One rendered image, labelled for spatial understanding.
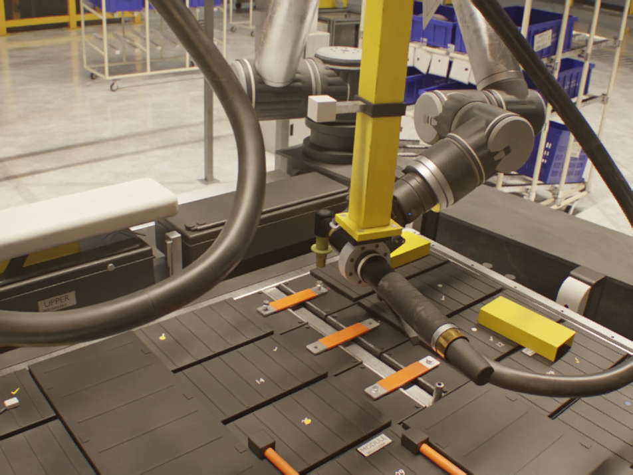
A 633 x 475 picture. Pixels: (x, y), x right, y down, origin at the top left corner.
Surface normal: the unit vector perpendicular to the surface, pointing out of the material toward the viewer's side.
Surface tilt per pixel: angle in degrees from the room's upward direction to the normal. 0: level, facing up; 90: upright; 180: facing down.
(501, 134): 84
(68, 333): 81
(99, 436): 0
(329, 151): 23
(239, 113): 59
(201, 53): 73
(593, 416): 0
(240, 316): 0
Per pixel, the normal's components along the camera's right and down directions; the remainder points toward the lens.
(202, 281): 0.64, 0.08
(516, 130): 0.40, 0.38
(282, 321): 0.06, -0.90
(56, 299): 0.64, 0.37
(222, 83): -0.23, 0.07
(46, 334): 0.11, 0.30
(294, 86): 0.39, 0.11
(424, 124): -0.92, 0.12
